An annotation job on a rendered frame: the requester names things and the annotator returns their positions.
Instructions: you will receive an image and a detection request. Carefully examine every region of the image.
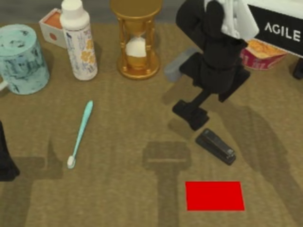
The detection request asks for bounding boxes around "small black object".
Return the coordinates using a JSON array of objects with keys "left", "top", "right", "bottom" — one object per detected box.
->
[{"left": 292, "top": 58, "right": 303, "bottom": 80}]

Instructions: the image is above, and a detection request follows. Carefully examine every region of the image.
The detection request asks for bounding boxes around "black stapler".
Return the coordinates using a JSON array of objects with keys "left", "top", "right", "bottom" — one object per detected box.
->
[{"left": 195, "top": 128, "right": 237, "bottom": 166}]

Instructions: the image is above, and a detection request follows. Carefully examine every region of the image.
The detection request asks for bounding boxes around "red rectangular card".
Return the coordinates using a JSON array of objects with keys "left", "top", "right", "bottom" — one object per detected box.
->
[{"left": 185, "top": 181, "right": 245, "bottom": 211}]

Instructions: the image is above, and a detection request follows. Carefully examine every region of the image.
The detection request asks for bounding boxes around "teal toothbrush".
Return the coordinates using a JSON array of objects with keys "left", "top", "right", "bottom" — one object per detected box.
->
[{"left": 67, "top": 100, "right": 94, "bottom": 169}]

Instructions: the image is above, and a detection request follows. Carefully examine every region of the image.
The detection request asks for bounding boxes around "white box with red dot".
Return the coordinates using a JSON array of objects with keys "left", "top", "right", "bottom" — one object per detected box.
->
[{"left": 38, "top": 8, "right": 68, "bottom": 50}]

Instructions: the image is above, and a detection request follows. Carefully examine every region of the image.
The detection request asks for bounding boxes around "golden hourglass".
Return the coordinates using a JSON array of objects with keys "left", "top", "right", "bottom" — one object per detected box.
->
[{"left": 109, "top": 0, "right": 164, "bottom": 80}]

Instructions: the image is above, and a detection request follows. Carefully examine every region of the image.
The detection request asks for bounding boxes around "teal marbled mug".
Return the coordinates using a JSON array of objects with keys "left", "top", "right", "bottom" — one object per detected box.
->
[{"left": 0, "top": 24, "right": 51, "bottom": 96}]

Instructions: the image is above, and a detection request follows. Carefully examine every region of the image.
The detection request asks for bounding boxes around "white flower-print bottle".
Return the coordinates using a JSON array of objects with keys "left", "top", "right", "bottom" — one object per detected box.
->
[{"left": 59, "top": 0, "right": 98, "bottom": 81}]

